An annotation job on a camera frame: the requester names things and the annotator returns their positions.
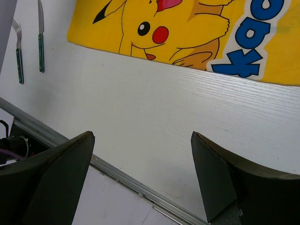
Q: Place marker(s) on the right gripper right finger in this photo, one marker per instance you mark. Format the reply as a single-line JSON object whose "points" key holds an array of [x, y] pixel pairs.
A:
{"points": [[237, 191]]}

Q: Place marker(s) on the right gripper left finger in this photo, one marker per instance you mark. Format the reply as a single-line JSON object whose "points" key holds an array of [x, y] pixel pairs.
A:
{"points": [[45, 189]]}

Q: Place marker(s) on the yellow Pikachu placemat cloth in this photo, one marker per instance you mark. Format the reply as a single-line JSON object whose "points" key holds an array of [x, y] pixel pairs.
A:
{"points": [[254, 39]]}

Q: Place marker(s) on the green handled fork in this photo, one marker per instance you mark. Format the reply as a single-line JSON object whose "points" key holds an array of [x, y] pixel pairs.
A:
{"points": [[19, 57]]}

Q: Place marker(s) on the green handled knife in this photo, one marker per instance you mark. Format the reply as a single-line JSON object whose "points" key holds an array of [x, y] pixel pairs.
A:
{"points": [[41, 37]]}

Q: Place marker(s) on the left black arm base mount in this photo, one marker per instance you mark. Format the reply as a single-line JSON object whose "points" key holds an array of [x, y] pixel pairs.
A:
{"points": [[17, 144]]}

